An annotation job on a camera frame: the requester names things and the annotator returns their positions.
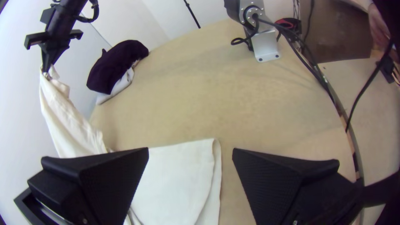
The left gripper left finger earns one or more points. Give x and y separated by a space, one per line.
100 184

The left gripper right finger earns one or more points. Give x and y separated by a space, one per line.
287 187

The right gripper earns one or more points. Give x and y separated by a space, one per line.
57 34

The cream t-shirt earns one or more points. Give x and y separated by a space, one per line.
178 175

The dark garment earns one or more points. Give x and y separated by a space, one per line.
115 62

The white garment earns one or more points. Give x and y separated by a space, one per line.
120 84

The person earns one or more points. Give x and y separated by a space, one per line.
378 26

